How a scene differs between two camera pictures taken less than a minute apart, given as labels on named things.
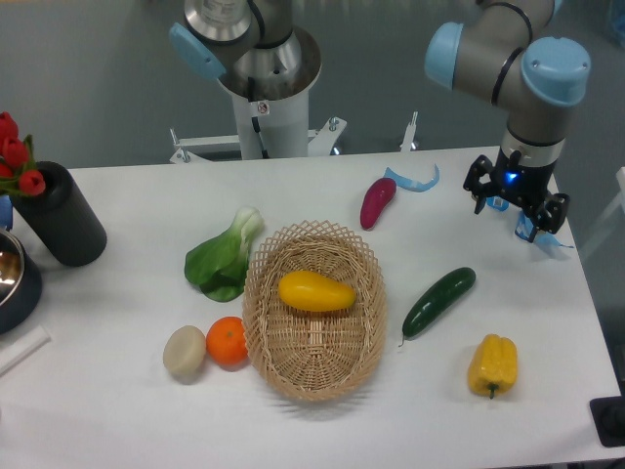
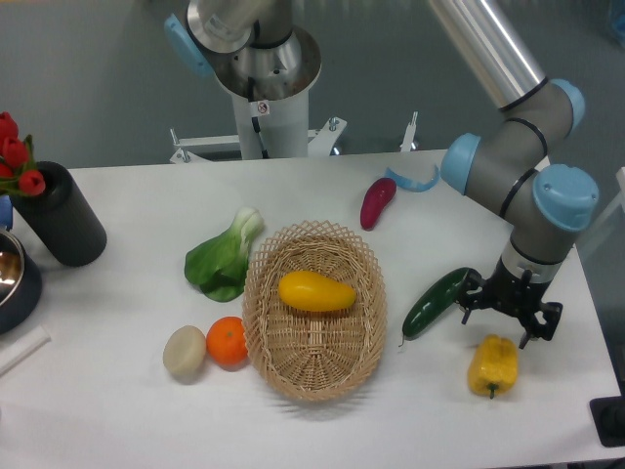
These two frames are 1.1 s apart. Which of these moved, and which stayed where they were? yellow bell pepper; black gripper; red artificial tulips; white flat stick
Moved: black gripper
Stayed: yellow bell pepper; white flat stick; red artificial tulips
